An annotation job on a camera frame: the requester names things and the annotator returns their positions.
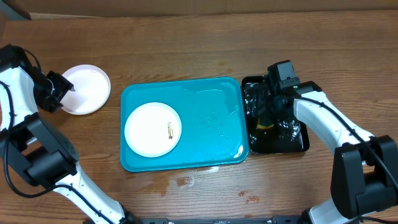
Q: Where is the yellow green sponge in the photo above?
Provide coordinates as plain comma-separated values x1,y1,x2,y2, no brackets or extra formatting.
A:
256,118,274,129

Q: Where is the white plate front with stain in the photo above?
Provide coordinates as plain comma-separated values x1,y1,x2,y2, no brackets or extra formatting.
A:
124,102,182,158

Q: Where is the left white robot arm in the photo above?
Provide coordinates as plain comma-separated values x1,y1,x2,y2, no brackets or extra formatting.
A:
1,44,140,223

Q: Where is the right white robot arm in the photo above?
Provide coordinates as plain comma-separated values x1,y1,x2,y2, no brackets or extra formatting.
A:
243,77,397,223

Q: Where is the black water tray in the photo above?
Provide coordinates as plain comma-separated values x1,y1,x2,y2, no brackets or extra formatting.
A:
241,76,310,154

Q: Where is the teal plastic tray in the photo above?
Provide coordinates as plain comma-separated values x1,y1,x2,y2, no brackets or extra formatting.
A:
120,77,249,172

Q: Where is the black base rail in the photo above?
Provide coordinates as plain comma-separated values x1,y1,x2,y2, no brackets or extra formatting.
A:
140,215,306,224

